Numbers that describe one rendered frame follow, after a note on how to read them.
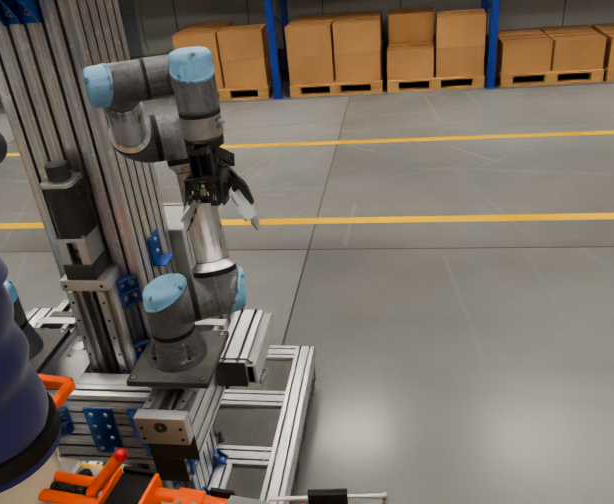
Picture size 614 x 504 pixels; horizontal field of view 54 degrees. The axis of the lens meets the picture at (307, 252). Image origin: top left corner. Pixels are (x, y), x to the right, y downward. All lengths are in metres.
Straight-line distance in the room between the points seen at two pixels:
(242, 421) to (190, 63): 1.87
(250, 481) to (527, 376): 1.48
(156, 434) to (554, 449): 1.79
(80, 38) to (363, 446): 2.00
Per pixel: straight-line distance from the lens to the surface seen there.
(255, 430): 2.62
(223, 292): 1.56
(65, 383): 1.48
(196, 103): 1.07
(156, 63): 1.17
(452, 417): 2.93
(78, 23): 1.57
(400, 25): 8.40
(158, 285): 1.59
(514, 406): 3.02
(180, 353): 1.62
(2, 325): 1.06
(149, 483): 1.17
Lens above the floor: 2.05
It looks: 29 degrees down
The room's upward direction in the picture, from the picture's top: 6 degrees counter-clockwise
